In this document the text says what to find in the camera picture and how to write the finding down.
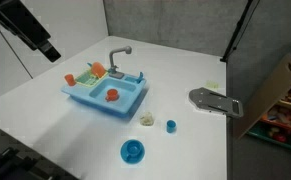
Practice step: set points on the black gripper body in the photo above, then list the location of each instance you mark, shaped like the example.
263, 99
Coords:
15, 18

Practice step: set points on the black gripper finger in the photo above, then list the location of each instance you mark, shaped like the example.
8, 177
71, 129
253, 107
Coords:
50, 51

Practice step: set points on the yellow green dish rack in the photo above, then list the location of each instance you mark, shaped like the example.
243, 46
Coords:
85, 79

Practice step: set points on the light blue toy sink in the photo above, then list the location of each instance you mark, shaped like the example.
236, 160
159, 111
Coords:
118, 103

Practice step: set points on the small blue toy cup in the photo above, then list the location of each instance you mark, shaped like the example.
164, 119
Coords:
171, 126

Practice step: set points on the orange toy tumbler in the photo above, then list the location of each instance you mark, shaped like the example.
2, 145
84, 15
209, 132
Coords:
70, 80

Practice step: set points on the small blue toy utensil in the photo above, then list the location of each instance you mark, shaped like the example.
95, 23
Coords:
89, 64

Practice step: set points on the orange toy plate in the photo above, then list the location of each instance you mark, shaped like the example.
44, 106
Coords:
97, 69

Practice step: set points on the grey toy faucet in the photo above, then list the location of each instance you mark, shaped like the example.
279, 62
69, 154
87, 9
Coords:
113, 56

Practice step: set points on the blue toy teacup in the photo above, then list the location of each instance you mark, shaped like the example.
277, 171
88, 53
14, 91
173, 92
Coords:
133, 148

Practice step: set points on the blue toy saucer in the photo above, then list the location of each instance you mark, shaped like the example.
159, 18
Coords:
126, 158

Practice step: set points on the grey metal mounting plate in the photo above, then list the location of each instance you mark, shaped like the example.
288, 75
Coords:
205, 98

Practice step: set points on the pale yellow small object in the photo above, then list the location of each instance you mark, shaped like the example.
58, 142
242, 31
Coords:
212, 84

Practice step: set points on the black tripod pole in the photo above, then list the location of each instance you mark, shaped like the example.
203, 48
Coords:
236, 33

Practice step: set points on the brown cardboard panel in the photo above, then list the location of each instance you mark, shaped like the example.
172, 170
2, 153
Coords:
271, 93

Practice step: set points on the green toy bin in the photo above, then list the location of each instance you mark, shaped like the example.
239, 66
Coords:
265, 135

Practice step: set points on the orange shelf tray with toys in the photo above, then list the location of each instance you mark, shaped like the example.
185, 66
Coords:
285, 115

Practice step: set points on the black equipment frame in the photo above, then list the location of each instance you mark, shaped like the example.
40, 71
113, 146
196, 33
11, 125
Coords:
5, 163

